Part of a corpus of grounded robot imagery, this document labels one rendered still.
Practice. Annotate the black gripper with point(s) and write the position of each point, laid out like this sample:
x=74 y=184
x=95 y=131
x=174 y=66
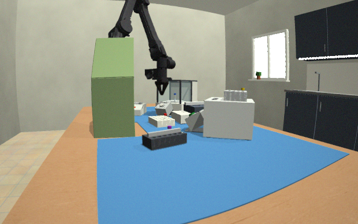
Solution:
x=162 y=80

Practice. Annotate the white block with rows of round holes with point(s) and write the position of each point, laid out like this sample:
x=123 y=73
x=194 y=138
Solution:
x=140 y=108

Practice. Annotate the blue bench mat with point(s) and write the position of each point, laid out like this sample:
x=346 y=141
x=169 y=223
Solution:
x=204 y=177

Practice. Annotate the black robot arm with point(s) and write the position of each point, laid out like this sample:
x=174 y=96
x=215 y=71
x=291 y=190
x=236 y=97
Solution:
x=156 y=48

